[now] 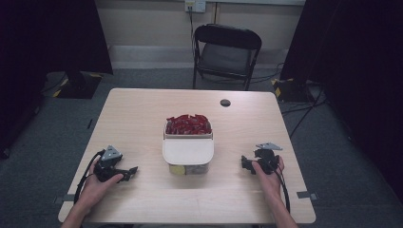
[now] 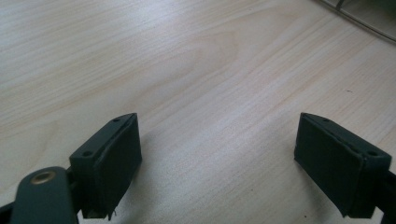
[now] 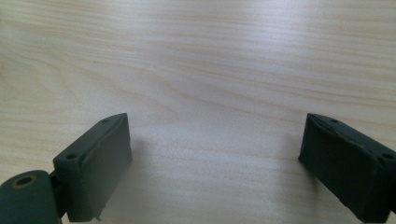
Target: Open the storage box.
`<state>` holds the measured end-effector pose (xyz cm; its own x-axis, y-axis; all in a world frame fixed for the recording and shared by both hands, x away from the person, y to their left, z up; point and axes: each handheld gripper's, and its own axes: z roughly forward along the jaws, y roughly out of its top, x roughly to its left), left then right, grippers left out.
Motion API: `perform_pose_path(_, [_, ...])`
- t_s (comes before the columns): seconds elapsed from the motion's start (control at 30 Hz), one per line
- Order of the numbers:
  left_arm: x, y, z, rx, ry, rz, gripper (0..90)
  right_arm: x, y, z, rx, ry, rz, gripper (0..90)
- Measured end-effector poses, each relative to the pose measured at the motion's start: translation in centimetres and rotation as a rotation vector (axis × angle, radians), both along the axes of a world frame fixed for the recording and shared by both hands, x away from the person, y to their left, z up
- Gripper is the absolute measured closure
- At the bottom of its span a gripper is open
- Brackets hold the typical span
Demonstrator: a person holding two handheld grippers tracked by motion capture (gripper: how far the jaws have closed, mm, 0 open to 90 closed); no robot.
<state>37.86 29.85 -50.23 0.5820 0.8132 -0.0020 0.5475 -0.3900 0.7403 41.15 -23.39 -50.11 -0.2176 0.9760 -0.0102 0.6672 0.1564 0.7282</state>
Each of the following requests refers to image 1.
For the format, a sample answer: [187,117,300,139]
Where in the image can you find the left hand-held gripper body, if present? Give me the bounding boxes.
[94,144,125,183]

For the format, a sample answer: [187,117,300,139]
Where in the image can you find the black stand base striped tape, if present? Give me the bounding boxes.
[271,77,315,105]
[51,71,105,100]

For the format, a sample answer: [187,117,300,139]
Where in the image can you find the pile of red chili peppers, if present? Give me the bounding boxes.
[164,113,213,136]

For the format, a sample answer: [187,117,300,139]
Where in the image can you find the white lidded desktop bin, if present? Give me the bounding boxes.
[162,121,216,176]

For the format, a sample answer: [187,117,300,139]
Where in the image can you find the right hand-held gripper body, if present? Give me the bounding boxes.
[252,142,283,176]

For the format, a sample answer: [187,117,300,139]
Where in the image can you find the white wall socket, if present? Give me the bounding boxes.
[184,0,207,14]

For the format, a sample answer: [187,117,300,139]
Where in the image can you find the black floor cables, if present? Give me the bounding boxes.
[280,85,329,140]

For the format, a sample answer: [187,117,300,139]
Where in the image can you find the black curtain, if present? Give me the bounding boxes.
[0,0,114,160]
[279,0,403,199]

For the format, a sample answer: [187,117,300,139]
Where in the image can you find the person's right hand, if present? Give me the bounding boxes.
[251,156,286,203]

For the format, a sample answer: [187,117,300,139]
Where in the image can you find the person's left hand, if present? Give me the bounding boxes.
[77,158,125,211]

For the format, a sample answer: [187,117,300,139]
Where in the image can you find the grey tape strip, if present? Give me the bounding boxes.
[296,190,319,201]
[52,193,76,205]

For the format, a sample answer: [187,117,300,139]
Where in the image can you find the black folding chair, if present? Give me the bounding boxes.
[191,23,263,92]

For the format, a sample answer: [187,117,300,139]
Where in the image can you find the black power cable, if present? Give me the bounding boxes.
[188,5,197,60]

